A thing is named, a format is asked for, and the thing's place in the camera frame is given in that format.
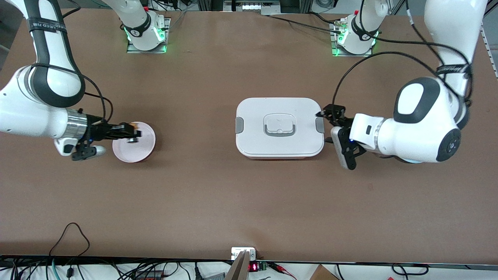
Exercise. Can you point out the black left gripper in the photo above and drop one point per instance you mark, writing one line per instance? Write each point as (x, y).
(344, 121)

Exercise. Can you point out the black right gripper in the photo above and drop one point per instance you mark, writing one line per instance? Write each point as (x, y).
(98, 130)

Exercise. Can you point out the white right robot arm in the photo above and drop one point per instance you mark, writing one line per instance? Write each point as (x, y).
(23, 116)

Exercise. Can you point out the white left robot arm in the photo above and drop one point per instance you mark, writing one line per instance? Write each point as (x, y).
(420, 132)

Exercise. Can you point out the pink round plate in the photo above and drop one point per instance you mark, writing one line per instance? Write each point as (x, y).
(136, 153)

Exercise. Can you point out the light blue round plate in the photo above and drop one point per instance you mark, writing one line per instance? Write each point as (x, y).
(413, 161)

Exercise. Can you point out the black power strip red switches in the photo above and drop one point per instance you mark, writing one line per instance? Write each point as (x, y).
(149, 277)

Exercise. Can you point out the brown cardboard piece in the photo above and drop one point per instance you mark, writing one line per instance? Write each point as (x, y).
(322, 273)

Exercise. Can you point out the red digit display board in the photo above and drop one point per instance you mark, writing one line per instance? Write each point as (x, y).
(253, 267)

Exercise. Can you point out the grey aluminium bar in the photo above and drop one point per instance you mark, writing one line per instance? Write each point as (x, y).
(239, 270)

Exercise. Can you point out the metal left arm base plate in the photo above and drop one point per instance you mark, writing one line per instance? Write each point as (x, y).
(352, 55)

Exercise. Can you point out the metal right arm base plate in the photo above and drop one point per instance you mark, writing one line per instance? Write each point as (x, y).
(148, 51)

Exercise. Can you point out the aluminium frame structure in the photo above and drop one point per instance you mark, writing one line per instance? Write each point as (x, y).
(253, 7)

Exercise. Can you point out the small white mount block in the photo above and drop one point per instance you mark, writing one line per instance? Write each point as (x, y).
(237, 252)

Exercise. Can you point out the aluminium rail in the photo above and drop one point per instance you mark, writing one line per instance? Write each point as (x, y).
(491, 54)

